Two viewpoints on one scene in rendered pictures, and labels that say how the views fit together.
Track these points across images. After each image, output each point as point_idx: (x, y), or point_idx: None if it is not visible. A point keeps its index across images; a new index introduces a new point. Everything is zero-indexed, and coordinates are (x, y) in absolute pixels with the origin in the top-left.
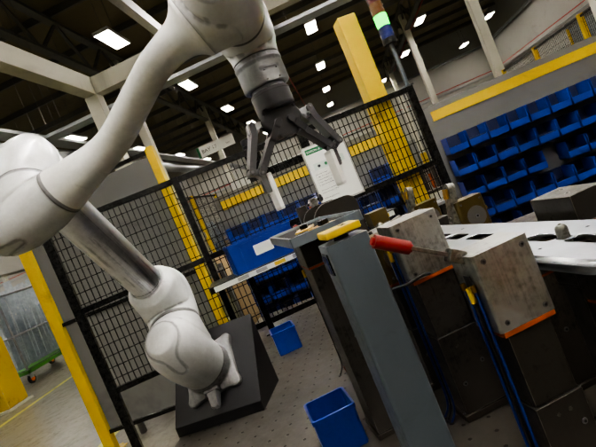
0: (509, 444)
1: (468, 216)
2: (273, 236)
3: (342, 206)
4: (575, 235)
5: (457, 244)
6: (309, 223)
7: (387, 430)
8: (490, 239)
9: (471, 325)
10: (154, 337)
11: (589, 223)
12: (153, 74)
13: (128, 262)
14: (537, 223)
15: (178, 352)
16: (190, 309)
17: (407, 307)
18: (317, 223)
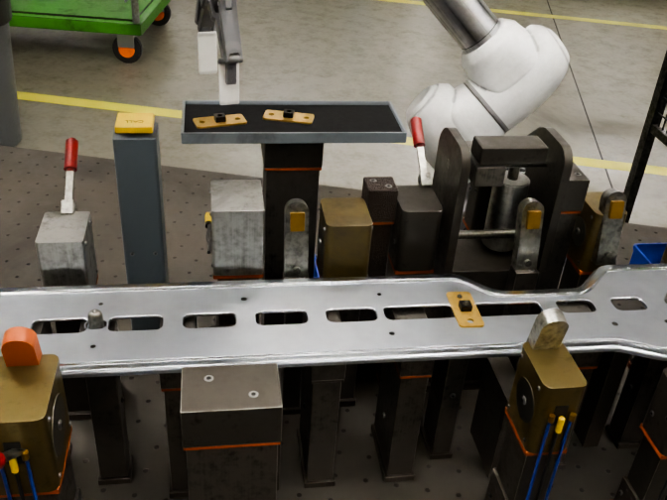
0: (156, 384)
1: (518, 382)
2: (389, 103)
3: (454, 156)
4: (85, 329)
5: (293, 298)
6: (401, 128)
7: (261, 322)
8: (67, 231)
9: None
10: (422, 93)
11: (97, 351)
12: None
13: (428, 2)
14: (207, 352)
15: (410, 125)
16: (482, 104)
17: None
18: (310, 126)
